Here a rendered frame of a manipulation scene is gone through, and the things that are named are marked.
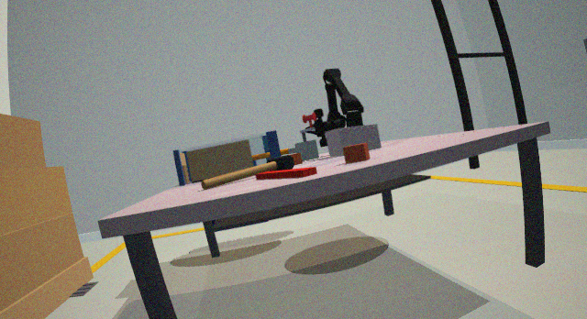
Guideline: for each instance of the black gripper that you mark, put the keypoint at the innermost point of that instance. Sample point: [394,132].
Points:
[324,127]

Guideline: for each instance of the red flat bar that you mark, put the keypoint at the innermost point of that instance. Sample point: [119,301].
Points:
[282,174]

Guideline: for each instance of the wooden-handled mallet with black head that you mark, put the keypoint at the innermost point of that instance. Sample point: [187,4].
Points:
[273,164]

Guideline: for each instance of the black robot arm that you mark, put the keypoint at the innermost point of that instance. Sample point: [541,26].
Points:
[349,102]

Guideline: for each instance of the reddish-brown box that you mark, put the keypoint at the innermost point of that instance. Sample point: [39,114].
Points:
[297,158]
[356,153]

